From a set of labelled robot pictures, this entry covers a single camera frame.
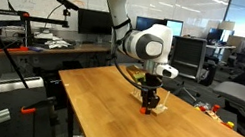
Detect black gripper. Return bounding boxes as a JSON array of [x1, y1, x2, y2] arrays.
[[137, 69, 166, 115]]

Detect orange disc with hole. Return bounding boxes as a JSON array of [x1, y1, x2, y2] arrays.
[[139, 106, 148, 115]]

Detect wooden peg board with dowels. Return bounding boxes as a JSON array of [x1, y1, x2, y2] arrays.
[[126, 91, 171, 119]]

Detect clear plastic bag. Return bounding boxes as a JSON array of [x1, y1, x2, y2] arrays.
[[195, 100, 212, 112]]

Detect black mesh office chair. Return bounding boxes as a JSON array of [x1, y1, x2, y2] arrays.
[[161, 33, 211, 103]]

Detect red knob toy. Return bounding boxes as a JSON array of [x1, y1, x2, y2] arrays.
[[211, 103, 222, 114]]

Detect wooden toy bar yellow blocks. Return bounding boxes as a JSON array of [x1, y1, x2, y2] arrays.
[[203, 110, 237, 131]]

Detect black computer monitor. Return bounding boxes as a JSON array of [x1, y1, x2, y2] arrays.
[[73, 6, 117, 40], [134, 14, 169, 36]]

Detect monitor with lit screen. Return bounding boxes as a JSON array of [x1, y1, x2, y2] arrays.
[[163, 17, 185, 38]]

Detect wooden desk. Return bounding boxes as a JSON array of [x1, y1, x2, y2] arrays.
[[0, 25, 114, 77]]

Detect pile of white papers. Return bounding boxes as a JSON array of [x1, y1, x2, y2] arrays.
[[31, 31, 76, 54]]

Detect black platform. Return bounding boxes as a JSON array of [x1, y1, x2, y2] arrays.
[[0, 78, 69, 137]]

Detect orange bar clamp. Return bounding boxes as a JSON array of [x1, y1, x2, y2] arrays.
[[0, 41, 30, 60]]

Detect yellowish wrist camera box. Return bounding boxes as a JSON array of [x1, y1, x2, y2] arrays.
[[123, 63, 149, 86]]

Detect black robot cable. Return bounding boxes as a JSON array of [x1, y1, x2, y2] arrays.
[[74, 0, 179, 95]]

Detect black clamp with orange handle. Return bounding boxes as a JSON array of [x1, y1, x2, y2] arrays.
[[19, 91, 57, 121]]

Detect black camera on boom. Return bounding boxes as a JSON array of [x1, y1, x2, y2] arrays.
[[54, 0, 82, 13]]

